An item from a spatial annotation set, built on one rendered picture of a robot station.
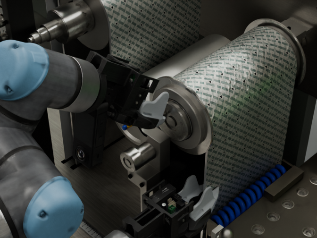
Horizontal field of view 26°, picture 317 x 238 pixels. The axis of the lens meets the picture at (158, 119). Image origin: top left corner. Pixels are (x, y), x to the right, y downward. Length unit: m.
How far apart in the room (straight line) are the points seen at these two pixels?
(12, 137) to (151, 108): 0.28
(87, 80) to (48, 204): 0.21
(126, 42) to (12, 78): 0.44
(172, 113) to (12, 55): 0.36
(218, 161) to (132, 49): 0.26
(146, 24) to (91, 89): 0.36
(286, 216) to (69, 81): 0.57
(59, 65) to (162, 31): 0.46
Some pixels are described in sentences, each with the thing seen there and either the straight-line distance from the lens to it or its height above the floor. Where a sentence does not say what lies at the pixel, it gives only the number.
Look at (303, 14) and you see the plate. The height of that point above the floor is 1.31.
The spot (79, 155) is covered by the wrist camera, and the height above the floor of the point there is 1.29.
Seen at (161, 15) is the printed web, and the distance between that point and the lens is 1.29.
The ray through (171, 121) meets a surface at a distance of 1.14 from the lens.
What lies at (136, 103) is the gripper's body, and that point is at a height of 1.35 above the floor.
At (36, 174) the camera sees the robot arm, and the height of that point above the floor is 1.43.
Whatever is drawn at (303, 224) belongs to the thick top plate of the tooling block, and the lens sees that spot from 1.31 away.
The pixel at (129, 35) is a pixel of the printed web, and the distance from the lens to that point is 1.25.
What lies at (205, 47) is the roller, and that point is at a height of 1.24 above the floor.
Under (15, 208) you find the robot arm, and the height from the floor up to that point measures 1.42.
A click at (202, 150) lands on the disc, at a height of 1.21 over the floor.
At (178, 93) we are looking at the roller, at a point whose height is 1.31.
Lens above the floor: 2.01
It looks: 41 degrees down
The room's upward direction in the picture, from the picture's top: straight up
